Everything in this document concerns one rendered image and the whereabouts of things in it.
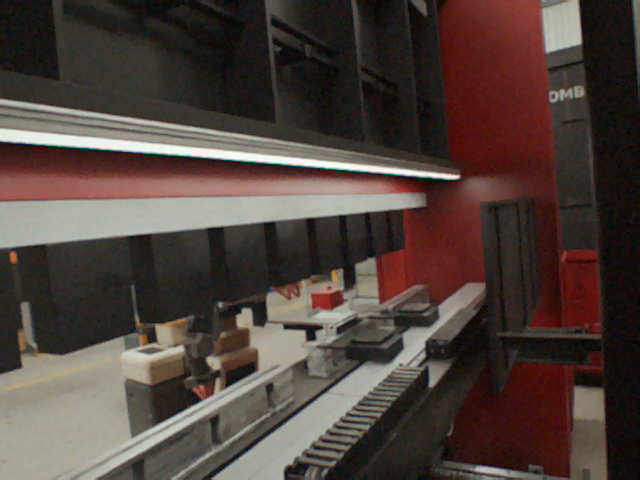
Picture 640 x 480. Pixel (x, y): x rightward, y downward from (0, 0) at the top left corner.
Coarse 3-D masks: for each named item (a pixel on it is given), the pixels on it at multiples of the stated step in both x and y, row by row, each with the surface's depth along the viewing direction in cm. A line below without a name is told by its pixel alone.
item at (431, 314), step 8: (408, 304) 157; (416, 304) 156; (424, 304) 154; (400, 312) 150; (408, 312) 149; (416, 312) 147; (424, 312) 148; (432, 312) 149; (400, 320) 149; (408, 320) 148; (416, 320) 146; (424, 320) 145; (432, 320) 148
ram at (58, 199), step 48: (0, 144) 64; (0, 192) 64; (48, 192) 70; (96, 192) 77; (144, 192) 86; (192, 192) 96; (240, 192) 110; (288, 192) 127; (336, 192) 151; (384, 192) 186; (0, 240) 64; (48, 240) 70
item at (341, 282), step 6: (336, 270) 159; (342, 270) 159; (348, 270) 162; (354, 270) 166; (342, 276) 159; (348, 276) 162; (354, 276) 166; (342, 282) 159; (348, 282) 162; (354, 282) 166; (342, 288) 159; (348, 288) 164; (354, 288) 168; (342, 294) 159
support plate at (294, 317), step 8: (288, 312) 180; (296, 312) 180; (304, 312) 178; (336, 312) 173; (344, 312) 171; (352, 312) 170; (272, 320) 169; (280, 320) 168; (288, 320) 167; (296, 320) 166; (304, 320) 164; (312, 320) 162; (320, 320) 162; (328, 320) 161; (336, 320) 160
